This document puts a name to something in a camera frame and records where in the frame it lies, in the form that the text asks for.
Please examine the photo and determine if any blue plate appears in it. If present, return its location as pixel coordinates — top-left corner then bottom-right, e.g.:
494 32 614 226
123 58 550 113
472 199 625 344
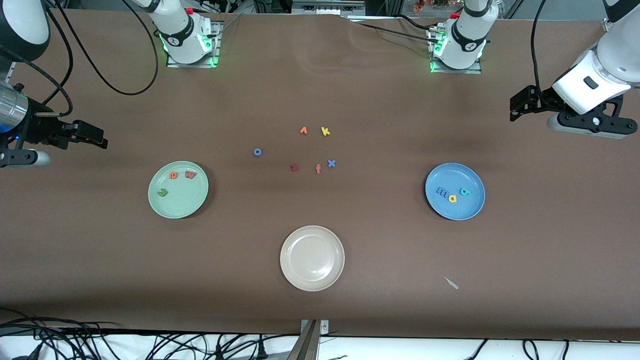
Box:
425 162 486 221

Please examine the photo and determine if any grey metal bar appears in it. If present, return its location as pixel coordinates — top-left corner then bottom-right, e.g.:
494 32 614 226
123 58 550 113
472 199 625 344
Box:
286 320 321 360

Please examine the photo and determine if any orange flower decoration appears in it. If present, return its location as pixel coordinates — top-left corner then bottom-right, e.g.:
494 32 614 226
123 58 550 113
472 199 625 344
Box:
412 0 451 13

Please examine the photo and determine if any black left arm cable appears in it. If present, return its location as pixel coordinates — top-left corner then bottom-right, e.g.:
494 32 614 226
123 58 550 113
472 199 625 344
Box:
530 0 549 94

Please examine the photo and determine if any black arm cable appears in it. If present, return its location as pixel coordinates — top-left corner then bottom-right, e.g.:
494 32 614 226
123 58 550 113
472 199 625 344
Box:
530 0 549 94
30 0 159 118

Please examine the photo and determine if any grey metal box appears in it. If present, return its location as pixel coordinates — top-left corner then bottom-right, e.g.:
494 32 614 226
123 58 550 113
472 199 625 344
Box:
292 0 366 15

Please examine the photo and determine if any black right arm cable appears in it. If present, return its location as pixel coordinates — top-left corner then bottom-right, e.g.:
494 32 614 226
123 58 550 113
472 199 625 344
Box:
30 0 159 118

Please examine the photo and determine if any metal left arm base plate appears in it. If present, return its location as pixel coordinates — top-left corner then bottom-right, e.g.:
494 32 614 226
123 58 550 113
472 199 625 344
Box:
429 27 483 75

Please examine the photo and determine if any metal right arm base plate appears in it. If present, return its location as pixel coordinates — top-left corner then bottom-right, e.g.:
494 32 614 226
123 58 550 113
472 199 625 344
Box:
166 20 223 68

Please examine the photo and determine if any metal table edge bracket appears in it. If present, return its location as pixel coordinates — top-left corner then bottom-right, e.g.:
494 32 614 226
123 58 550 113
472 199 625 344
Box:
300 319 330 335

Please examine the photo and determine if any beige plate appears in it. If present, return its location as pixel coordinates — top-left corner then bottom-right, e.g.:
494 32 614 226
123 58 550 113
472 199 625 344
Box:
280 225 346 292

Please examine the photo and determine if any black cable on table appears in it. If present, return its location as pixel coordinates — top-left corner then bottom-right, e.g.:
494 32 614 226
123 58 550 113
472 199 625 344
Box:
357 22 435 40
395 14 432 31

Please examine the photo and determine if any green plate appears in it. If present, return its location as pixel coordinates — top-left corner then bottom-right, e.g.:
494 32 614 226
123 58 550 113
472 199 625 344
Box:
148 160 209 220

